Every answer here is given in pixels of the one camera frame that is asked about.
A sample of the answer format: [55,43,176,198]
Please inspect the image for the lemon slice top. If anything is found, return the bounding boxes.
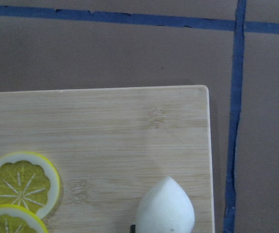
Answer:
[0,151,61,218]

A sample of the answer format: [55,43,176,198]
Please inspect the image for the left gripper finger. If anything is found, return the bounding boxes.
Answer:
[130,224,135,233]

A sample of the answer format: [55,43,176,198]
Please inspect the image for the lemon slice middle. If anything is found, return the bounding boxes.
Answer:
[0,204,48,233]

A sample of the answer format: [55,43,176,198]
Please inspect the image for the bamboo cutting board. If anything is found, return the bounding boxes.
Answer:
[0,85,215,233]

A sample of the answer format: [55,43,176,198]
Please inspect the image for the lemon slice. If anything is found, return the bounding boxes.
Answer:
[0,151,61,218]
[0,204,48,233]

